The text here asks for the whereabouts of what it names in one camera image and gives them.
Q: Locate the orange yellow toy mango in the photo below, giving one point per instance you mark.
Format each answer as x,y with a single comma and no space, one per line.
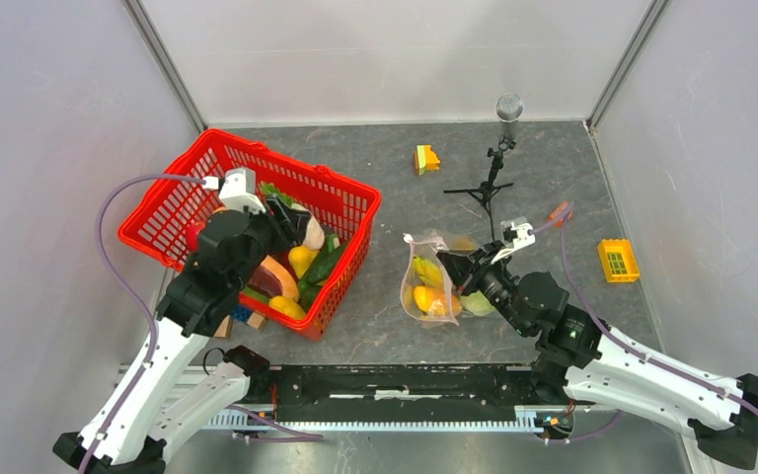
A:
434,303

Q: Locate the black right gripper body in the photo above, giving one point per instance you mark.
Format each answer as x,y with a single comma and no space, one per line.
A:
492,280

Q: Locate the wooden toy block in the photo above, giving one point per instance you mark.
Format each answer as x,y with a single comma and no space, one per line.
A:
224,330
256,321

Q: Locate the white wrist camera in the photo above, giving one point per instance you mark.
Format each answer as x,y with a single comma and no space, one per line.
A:
238,191
517,234

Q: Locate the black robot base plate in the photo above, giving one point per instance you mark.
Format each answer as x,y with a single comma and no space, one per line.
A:
375,393

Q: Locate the yellow toy bell pepper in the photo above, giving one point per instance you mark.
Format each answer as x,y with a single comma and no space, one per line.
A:
300,259

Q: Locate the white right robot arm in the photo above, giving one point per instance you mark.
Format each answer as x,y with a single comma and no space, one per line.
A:
585,359

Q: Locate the green toy cabbage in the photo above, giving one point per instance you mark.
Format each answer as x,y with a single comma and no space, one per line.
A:
477,304

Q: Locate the blue toy block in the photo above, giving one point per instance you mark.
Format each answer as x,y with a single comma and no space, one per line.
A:
241,313

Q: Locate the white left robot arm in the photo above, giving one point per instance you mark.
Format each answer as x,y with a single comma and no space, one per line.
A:
127,436

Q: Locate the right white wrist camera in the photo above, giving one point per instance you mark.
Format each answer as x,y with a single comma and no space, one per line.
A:
517,234

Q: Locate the red plastic shopping basket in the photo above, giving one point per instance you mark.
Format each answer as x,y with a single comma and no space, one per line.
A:
157,226

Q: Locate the brown toy meat slice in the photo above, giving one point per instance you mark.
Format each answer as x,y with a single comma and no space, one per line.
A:
271,279

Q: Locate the dark green toy cucumber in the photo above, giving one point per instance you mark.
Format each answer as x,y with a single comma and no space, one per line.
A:
321,268

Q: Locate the yellow green toy block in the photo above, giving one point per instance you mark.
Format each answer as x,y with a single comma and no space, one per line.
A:
425,159

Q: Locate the red toy apple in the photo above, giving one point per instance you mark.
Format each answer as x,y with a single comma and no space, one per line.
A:
191,235

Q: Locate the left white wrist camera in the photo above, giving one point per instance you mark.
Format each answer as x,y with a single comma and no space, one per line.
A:
238,191

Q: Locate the grey microphone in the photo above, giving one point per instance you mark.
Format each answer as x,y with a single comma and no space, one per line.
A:
509,108

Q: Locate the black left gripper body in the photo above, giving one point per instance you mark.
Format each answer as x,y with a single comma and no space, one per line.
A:
270,236

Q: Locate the orange toy slice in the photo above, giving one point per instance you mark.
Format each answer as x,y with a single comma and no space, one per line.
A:
561,214

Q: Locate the clear zip top bag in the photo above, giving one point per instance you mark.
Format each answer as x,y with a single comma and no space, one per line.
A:
427,245

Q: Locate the black mini tripod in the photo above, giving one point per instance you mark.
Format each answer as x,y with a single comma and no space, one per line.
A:
483,194

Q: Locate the yellow toy crate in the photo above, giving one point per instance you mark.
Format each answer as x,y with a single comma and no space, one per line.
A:
618,261

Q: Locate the white radish with leaves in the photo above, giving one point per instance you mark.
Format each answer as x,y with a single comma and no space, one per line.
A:
310,231

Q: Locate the yellow toy banana bunch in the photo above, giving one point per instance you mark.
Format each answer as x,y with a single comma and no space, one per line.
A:
429,273

